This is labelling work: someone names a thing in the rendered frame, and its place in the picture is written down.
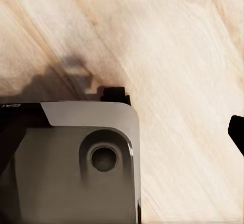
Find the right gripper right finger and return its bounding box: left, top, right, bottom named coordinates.
left=228, top=115, right=244, bottom=156

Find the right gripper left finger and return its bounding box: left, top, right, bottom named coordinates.
left=0, top=115, right=26, bottom=176

